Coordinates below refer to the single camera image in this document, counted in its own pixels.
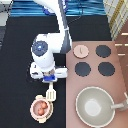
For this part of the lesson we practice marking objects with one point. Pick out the black table mat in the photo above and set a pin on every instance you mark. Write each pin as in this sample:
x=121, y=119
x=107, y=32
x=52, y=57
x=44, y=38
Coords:
x=17, y=89

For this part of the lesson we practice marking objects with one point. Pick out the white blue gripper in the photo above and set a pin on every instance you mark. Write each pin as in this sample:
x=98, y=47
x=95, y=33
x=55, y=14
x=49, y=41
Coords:
x=48, y=79

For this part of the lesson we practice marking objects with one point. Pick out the cream round plate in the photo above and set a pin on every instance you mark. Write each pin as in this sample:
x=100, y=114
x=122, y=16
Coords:
x=41, y=115

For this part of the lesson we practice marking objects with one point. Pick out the wooden shelf rack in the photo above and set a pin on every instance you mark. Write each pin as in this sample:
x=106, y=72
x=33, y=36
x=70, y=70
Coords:
x=117, y=14

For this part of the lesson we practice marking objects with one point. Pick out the pink small pot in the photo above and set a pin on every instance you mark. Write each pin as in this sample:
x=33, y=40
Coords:
x=40, y=107

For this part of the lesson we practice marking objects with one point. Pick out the pink stove board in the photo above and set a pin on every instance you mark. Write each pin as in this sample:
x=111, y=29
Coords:
x=101, y=68

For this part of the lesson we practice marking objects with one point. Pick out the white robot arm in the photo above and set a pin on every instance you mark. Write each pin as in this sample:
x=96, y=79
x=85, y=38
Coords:
x=45, y=45

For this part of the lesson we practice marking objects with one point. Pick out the cream slotted spatula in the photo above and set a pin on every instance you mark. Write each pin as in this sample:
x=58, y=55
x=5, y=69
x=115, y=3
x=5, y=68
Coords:
x=51, y=93

